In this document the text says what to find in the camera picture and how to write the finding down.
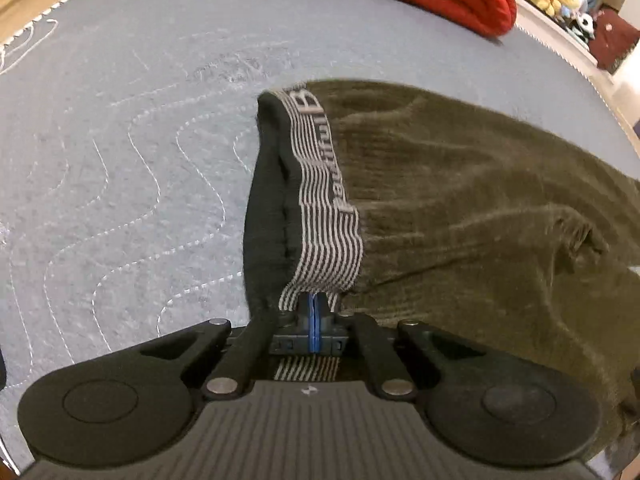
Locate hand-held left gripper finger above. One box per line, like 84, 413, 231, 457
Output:
313, 293, 482, 402
142, 294, 314, 402

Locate dark red cushion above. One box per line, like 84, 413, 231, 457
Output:
587, 8, 640, 74

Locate panda plush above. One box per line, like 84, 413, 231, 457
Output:
567, 12, 599, 44

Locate white window ledge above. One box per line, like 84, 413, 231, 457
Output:
514, 0, 640, 128

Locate grey quilted mattress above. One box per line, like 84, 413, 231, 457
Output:
0, 0, 640, 468

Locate olive green boxer shorts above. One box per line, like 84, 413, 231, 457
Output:
244, 78, 640, 463

